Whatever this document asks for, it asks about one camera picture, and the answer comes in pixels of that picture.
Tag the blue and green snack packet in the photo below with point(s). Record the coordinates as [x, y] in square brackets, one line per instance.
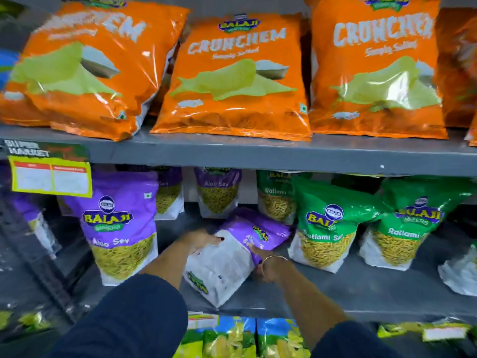
[223, 339]
[279, 339]

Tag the thin metal bangle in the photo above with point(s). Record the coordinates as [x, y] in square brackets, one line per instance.
[263, 265]

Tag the person's right hand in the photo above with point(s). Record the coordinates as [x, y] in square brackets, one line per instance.
[270, 266]

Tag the person's left fingers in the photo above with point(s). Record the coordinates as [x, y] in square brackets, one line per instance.
[213, 240]

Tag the dark green shelf sign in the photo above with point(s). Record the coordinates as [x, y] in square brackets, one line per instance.
[44, 149]

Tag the white shelf price tag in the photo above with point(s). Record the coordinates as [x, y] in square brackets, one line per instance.
[445, 333]
[201, 320]

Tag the grey metal shelf board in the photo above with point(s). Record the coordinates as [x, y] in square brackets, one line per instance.
[261, 152]
[372, 290]

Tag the purple and white snack packet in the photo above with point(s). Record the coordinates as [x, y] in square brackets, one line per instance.
[168, 193]
[33, 216]
[119, 227]
[218, 193]
[223, 264]

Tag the person's right thumb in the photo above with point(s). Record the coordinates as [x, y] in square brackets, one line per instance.
[257, 249]

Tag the person's right forearm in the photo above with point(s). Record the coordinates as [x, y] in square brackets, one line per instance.
[316, 313]

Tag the yellow green snack packet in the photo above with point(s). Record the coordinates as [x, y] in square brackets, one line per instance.
[31, 320]
[398, 328]

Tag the yellow price label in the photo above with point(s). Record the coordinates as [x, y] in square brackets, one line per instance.
[50, 178]

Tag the person's left forearm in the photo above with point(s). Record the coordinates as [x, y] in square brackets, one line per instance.
[149, 305]

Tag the person's left hand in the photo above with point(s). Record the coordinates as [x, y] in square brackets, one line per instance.
[195, 240]

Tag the orange chips bag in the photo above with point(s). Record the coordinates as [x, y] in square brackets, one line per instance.
[238, 78]
[93, 70]
[456, 67]
[376, 67]

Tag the green and white snack packet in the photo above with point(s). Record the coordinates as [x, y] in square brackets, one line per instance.
[328, 227]
[275, 201]
[406, 227]
[460, 272]

